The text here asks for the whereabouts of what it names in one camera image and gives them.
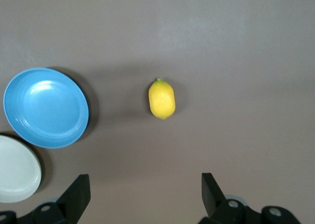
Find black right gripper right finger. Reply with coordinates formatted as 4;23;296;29
198;172;302;224

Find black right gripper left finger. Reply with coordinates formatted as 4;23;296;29
0;174;91;224

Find yellow lemon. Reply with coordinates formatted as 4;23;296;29
148;78;177;121

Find beige plate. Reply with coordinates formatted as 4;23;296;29
0;134;42;203

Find blue plate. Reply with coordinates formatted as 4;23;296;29
3;67;90;149

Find brown table cover sheet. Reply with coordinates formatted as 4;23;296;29
0;0;315;224

